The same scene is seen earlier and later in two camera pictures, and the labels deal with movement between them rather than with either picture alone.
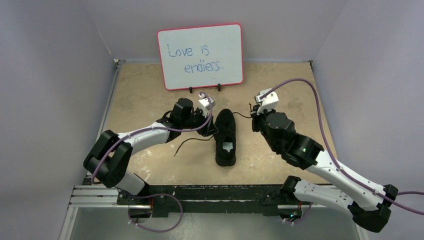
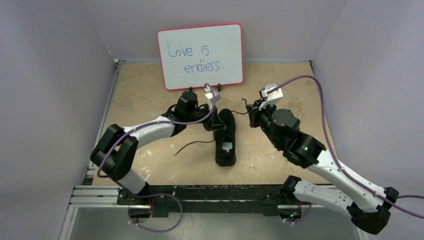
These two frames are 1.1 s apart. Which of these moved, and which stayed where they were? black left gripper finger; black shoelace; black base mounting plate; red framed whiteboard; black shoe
Moved: black shoelace; black left gripper finger
Stayed: black base mounting plate; black shoe; red framed whiteboard
